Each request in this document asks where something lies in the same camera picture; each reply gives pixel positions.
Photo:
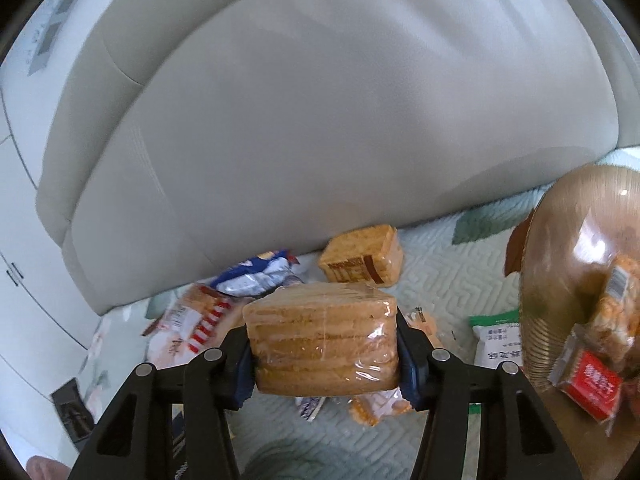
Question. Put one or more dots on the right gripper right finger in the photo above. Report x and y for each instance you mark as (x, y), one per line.
(518, 437)

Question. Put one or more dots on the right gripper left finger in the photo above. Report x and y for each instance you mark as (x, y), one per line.
(132, 439)

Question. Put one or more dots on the red bun packet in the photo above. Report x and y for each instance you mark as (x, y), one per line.
(579, 373)

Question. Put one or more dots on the white green snack packet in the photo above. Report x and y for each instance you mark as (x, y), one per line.
(498, 339)

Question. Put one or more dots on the red white striped snack bag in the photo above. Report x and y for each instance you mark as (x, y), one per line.
(198, 320)

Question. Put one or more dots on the orange rice cake pack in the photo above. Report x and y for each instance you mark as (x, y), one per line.
(614, 325)

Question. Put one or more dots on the amber ribbed glass bowl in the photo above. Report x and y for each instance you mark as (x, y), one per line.
(581, 223)

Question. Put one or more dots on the toast cracker pack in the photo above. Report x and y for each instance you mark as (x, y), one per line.
(324, 339)

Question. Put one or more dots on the blue white chip bag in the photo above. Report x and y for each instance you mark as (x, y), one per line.
(256, 276)

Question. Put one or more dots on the toast slice pack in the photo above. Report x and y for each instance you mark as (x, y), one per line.
(371, 255)

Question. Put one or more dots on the round biscuit bag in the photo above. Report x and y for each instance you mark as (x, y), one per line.
(368, 409)

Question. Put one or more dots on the beige leather headboard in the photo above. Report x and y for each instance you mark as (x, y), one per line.
(191, 134)

